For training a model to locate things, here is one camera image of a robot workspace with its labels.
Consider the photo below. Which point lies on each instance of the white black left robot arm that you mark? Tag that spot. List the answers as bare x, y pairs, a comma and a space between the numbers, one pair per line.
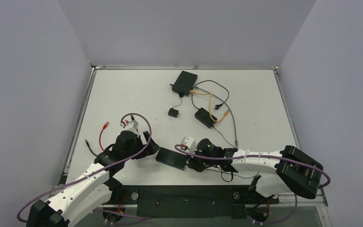
94, 187

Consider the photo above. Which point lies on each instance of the black power adapter brick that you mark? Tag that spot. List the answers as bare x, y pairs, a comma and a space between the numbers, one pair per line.
203, 116

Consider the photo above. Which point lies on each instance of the small black wall adapter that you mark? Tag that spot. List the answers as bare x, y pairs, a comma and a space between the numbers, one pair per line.
173, 112

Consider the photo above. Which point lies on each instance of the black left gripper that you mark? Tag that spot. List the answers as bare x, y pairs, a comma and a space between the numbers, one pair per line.
151, 148

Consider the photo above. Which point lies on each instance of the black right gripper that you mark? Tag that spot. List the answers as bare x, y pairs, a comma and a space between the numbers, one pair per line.
193, 162

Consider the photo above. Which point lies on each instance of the large black network switch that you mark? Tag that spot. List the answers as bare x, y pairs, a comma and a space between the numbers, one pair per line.
184, 83

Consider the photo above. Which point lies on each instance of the small black labelled switch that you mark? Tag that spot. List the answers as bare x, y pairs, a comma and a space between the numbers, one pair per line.
171, 158

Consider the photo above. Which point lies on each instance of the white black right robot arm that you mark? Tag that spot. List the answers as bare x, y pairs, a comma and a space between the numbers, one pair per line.
287, 170

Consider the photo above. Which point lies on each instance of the black mounting base plate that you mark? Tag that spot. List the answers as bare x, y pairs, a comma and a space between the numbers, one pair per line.
205, 201

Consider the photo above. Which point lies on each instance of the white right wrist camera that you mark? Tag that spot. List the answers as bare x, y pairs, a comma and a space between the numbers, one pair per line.
189, 144

